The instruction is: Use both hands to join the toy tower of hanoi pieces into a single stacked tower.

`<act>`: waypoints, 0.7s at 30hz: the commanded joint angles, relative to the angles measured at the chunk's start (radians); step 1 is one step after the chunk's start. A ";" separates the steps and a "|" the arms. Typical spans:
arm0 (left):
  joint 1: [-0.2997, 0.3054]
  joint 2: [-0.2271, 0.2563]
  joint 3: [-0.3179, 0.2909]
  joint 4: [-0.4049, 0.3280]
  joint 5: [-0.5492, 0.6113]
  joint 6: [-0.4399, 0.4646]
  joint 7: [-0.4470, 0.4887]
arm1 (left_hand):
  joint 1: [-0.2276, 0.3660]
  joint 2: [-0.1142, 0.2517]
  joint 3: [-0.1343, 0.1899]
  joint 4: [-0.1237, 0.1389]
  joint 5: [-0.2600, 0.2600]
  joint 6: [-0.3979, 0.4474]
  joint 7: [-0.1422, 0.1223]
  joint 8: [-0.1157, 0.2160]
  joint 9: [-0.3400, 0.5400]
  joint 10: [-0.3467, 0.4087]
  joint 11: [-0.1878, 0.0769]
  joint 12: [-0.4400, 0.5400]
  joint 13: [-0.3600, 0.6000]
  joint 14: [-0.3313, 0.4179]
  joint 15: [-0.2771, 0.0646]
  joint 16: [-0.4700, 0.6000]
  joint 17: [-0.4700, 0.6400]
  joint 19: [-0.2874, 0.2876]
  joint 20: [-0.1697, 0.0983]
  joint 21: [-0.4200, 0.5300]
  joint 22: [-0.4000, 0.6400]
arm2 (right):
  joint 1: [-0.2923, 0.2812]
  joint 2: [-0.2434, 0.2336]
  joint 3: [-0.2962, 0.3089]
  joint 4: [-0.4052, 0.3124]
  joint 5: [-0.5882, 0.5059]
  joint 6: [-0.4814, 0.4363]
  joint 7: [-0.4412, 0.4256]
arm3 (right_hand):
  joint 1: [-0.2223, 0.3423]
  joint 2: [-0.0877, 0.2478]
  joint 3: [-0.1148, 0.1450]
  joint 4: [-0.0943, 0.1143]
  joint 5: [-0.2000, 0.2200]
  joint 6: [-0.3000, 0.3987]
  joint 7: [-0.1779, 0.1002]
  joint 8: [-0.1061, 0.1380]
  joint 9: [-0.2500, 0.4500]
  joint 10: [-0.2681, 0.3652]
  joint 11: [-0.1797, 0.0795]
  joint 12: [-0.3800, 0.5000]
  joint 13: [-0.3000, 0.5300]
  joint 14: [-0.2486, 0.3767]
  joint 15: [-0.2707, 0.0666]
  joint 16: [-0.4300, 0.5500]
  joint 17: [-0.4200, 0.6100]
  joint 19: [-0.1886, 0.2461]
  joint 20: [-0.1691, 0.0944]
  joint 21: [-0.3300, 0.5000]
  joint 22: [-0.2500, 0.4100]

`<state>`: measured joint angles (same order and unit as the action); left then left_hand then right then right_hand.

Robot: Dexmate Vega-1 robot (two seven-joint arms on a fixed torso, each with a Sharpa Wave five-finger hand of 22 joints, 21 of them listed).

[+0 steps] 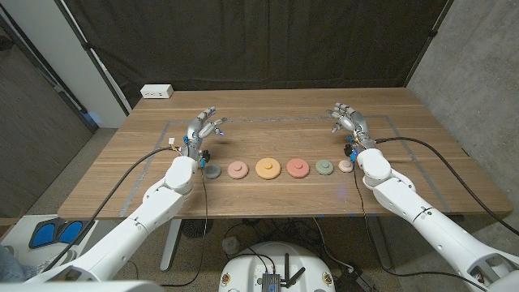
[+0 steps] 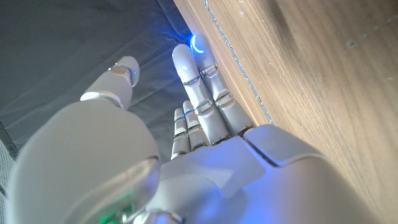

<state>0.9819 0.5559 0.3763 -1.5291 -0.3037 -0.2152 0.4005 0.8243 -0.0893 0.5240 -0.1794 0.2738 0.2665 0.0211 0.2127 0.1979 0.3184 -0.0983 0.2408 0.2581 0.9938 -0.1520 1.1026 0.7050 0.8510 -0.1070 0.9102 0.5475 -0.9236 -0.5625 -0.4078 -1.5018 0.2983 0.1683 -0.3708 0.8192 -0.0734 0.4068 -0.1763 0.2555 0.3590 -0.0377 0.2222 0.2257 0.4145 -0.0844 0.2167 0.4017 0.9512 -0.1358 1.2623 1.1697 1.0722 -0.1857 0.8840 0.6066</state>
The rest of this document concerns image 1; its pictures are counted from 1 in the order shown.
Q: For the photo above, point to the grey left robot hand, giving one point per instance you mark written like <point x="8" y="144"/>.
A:
<point x="194" y="130"/>

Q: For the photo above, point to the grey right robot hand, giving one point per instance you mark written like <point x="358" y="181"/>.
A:
<point x="357" y="121"/>

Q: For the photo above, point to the green hanoi disc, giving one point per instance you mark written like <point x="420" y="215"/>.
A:
<point x="324" y="167"/>

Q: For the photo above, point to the coral red hanoi disc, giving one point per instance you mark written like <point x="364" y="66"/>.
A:
<point x="298" y="168"/>

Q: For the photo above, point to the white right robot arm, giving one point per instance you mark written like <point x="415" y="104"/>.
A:
<point x="425" y="219"/>

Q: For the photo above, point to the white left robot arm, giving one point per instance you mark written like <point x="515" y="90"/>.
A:
<point x="121" y="239"/>

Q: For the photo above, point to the grey hanoi disc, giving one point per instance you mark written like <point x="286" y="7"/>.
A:
<point x="213" y="171"/>

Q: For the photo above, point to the small beige hanoi disc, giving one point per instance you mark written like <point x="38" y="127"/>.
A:
<point x="346" y="166"/>

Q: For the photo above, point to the dusty pink hanoi disc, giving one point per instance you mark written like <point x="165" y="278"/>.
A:
<point x="238" y="170"/>

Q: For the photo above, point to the large orange hanoi disc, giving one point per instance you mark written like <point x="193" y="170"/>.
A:
<point x="268" y="168"/>

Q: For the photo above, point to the blue connector plug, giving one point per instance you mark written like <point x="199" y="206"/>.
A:
<point x="354" y="157"/>

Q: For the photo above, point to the white power outlet box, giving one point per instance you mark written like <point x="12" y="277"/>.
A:
<point x="156" y="91"/>

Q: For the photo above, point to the black floor fan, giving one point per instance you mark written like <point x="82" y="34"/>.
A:
<point x="196" y="228"/>

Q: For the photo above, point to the black backdrop curtain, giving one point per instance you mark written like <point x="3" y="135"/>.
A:
<point x="259" y="40"/>

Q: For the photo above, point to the light grey table leg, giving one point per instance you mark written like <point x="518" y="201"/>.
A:
<point x="170" y="243"/>

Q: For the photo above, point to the black backdrop stand pole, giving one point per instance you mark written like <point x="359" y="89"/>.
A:
<point x="434" y="32"/>
<point x="87" y="46"/>

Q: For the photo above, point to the grey floor cylinder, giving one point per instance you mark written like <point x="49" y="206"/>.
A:
<point x="231" y="245"/>

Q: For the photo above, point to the dark table leg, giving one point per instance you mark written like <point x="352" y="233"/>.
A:
<point x="381" y="247"/>

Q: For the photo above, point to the white robot torso base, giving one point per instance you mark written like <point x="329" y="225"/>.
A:
<point x="247" y="263"/>

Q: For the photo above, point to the blue foot pad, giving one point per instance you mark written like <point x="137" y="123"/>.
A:
<point x="42" y="235"/>
<point x="71" y="231"/>

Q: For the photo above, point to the black floor power strip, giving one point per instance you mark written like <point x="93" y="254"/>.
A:
<point x="353" y="282"/>

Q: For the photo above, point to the black antenna radio module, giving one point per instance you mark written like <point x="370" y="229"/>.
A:
<point x="271" y="282"/>

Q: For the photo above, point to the white pedal board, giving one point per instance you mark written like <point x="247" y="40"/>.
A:
<point x="16" y="231"/>

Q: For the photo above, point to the person's blue jeans leg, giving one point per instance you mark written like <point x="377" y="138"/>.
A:
<point x="12" y="267"/>

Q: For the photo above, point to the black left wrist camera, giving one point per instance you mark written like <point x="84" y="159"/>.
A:
<point x="205" y="156"/>

